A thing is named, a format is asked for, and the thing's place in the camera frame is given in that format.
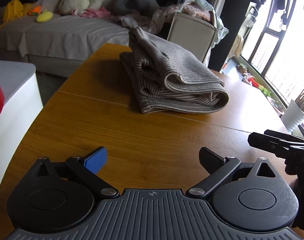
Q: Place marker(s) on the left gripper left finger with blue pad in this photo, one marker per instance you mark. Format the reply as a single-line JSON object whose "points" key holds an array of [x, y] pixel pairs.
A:
{"points": [[84, 171]]}

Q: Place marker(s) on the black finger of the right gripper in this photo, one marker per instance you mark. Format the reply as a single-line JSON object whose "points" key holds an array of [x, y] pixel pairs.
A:
{"points": [[284, 136]]}

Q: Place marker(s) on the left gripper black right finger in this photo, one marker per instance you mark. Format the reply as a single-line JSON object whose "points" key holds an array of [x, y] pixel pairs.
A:
{"points": [[221, 171]]}

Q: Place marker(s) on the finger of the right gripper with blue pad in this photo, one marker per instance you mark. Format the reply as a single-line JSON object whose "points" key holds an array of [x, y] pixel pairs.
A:
{"points": [[281, 148]]}

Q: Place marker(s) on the grey striped knit garment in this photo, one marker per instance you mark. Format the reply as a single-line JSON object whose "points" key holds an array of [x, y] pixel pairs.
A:
{"points": [[167, 77]]}

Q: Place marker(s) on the pile of clothes on armrest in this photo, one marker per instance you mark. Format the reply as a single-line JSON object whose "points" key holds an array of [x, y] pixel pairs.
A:
{"points": [[192, 24]]}

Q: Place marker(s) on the white pot bamboo plant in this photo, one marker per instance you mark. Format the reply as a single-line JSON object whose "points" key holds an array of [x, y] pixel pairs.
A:
{"points": [[294, 114]]}

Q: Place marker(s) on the metal bowl on floor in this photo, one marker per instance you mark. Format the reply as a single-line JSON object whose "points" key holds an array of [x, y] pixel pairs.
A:
{"points": [[278, 109]]}

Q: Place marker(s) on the small green plant pot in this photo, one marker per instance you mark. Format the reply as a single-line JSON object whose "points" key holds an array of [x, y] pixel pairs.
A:
{"points": [[265, 91]]}

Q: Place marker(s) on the red basin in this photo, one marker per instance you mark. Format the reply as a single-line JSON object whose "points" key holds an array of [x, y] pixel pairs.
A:
{"points": [[254, 83]]}

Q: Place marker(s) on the white side cabinet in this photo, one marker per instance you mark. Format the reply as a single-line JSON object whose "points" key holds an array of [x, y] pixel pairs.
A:
{"points": [[22, 103]]}

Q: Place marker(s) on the white exercise machine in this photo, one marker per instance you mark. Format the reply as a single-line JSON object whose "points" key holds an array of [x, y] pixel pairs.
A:
{"points": [[247, 25]]}

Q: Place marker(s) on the grey covered sofa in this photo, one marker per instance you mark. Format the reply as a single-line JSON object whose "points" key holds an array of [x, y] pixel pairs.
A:
{"points": [[60, 45]]}

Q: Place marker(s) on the pink cloth on sofa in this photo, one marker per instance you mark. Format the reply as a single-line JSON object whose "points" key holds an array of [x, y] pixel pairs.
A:
{"points": [[94, 13]]}

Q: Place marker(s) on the yellow plush toy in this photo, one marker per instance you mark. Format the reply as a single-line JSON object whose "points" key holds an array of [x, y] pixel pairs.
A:
{"points": [[45, 16]]}

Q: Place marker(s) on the grey neck pillow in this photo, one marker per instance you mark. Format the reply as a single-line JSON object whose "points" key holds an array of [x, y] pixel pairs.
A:
{"points": [[142, 7]]}

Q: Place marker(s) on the yellow garment on sofa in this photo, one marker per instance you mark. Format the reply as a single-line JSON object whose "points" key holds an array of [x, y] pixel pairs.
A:
{"points": [[15, 10]]}

